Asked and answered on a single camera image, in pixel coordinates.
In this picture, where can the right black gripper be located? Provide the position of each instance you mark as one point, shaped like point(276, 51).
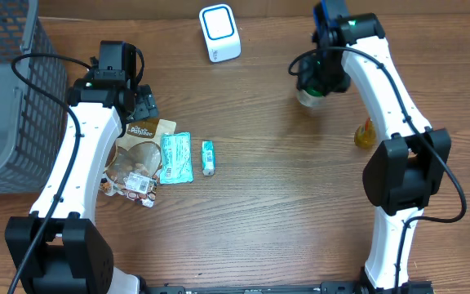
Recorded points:
point(309, 78)

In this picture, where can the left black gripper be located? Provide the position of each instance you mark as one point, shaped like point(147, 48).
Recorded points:
point(146, 104)

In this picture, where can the green lid white jar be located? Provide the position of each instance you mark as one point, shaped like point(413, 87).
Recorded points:
point(311, 96)

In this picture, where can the brown snack packet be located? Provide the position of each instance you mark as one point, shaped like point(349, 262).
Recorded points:
point(134, 165)

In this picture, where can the teal white snack packet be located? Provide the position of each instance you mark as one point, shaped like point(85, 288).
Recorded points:
point(176, 159)

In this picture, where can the small teal white packet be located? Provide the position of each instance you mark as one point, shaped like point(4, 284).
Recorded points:
point(208, 158)

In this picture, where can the yellow liquid bottle silver cap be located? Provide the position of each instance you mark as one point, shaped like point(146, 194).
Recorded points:
point(365, 136)

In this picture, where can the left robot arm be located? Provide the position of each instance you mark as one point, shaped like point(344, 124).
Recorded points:
point(57, 248)

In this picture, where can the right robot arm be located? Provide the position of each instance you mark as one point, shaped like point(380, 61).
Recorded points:
point(407, 167)

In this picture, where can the white barcode scanner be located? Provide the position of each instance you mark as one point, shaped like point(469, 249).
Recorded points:
point(220, 33)

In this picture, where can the grey plastic mesh basket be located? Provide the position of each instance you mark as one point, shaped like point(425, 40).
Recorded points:
point(30, 123)

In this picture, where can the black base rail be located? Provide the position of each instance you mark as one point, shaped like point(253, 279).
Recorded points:
point(251, 290)

